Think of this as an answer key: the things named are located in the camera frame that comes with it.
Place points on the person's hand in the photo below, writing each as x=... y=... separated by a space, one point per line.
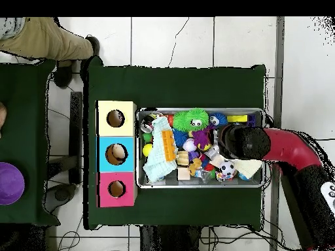
x=2 y=117

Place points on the cream knitted cloth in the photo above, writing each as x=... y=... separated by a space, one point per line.
x=248 y=167

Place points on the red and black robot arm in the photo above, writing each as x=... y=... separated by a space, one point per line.
x=288 y=146

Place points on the wooden box with three holes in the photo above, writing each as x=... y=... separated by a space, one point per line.
x=128 y=183

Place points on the silver mesh bin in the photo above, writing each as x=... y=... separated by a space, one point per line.
x=167 y=180

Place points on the dark green table cloth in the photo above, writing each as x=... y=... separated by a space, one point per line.
x=170 y=86
x=21 y=117

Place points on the purple bowl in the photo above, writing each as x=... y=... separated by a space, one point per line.
x=10 y=183

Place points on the black stand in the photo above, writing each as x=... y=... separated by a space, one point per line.
x=76 y=130

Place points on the person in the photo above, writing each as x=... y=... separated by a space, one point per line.
x=47 y=41

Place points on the yellow ball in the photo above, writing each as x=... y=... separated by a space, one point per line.
x=147 y=150

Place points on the light blue knitted cloth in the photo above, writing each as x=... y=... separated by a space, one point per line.
x=157 y=157

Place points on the orange plastic building block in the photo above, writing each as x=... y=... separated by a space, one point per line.
x=168 y=146

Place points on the large green spiky ball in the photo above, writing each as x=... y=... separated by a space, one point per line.
x=196 y=115

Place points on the brown plush toy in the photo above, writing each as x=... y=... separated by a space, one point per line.
x=195 y=166

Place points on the purple spiky toy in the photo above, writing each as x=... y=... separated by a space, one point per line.
x=201 y=137

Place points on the blue spiky ball with eyes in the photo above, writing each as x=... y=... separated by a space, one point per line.
x=219 y=119

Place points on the small soccer ball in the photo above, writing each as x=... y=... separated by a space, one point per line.
x=227 y=167

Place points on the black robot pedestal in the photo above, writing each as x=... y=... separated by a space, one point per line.
x=170 y=240

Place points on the silver toy camera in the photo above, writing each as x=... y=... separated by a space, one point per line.
x=213 y=154

